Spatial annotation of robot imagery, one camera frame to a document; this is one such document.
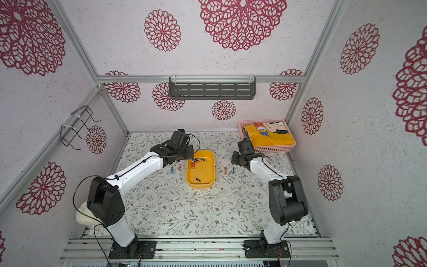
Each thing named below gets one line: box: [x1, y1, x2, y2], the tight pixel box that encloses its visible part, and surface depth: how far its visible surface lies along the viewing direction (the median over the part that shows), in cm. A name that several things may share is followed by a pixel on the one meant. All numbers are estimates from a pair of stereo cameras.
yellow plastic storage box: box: [186, 149, 216, 189], surface depth 103 cm
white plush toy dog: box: [75, 199, 103, 227], surface depth 75 cm
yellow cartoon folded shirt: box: [244, 121, 296, 147], surface depth 112 cm
